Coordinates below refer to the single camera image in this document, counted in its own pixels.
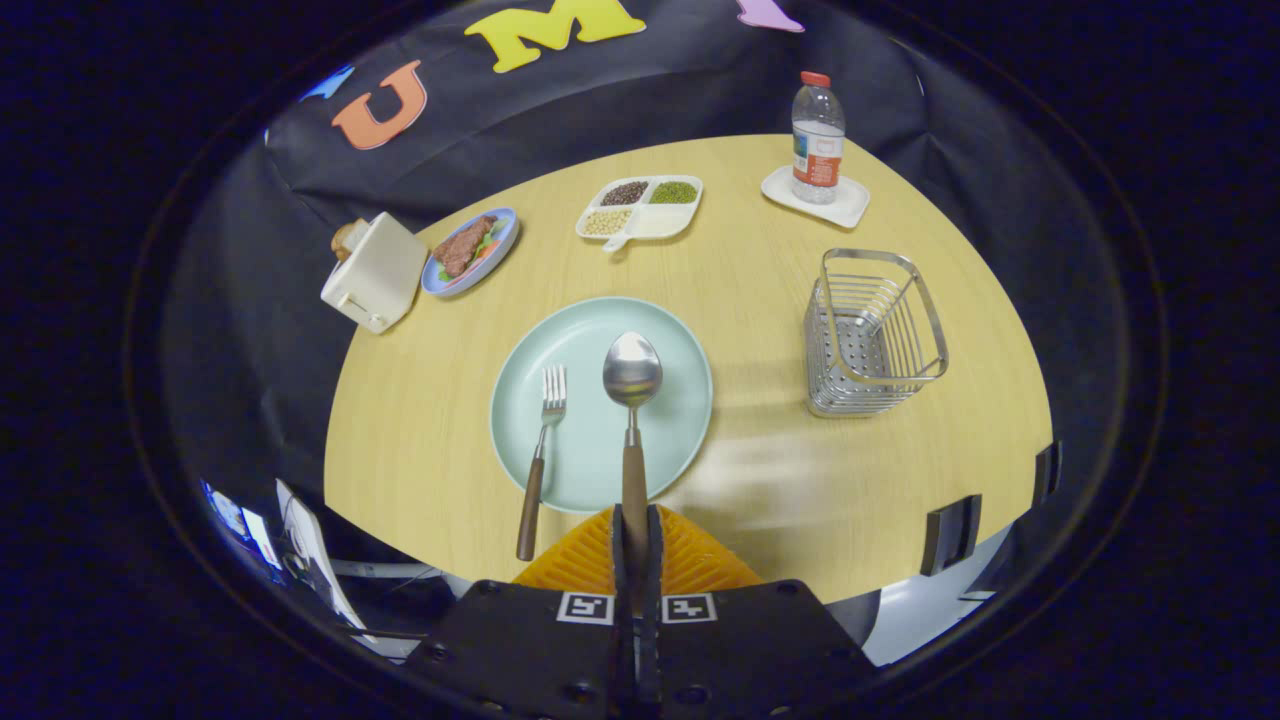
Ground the white divided tray with beans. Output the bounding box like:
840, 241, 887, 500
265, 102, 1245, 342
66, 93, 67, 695
575, 175, 704, 253

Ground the wooden-handled metal fork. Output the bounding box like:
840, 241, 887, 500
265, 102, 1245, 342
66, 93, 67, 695
515, 364, 568, 562

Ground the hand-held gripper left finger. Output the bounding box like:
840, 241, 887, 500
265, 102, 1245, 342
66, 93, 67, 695
405, 505, 639, 720

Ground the wooden-handled metal spoon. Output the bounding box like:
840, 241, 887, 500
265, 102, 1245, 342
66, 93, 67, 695
602, 331, 664, 566

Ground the steak with vegetables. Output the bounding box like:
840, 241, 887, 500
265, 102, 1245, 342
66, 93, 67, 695
433, 215, 498, 278

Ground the blue plate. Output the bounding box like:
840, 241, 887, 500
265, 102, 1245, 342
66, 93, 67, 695
421, 207, 520, 298

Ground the light green plate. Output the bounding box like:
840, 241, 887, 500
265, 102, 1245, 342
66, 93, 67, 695
489, 296, 714, 515

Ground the white panel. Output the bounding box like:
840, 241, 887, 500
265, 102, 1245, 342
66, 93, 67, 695
275, 480, 376, 646

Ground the metal wire basket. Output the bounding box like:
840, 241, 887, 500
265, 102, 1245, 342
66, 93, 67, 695
804, 248, 950, 419

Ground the clear red-capped water bottle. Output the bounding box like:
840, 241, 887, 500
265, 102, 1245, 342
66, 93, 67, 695
791, 71, 847, 206

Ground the white square coaster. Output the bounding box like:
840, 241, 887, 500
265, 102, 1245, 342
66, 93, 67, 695
760, 164, 871, 230

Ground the cream toaster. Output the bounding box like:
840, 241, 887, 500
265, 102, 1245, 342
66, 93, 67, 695
320, 211, 429, 335

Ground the black backdrop cloth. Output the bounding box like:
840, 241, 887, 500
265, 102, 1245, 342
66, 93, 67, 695
165, 0, 1131, 601

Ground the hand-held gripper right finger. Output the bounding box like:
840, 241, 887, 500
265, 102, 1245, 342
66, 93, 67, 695
640, 505, 871, 720

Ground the lit computer screen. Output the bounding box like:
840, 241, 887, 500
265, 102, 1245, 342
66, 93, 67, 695
200, 480, 286, 586

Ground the black table clamp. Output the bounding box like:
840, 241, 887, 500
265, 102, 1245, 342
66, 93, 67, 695
920, 494, 983, 578
1032, 441, 1063, 506

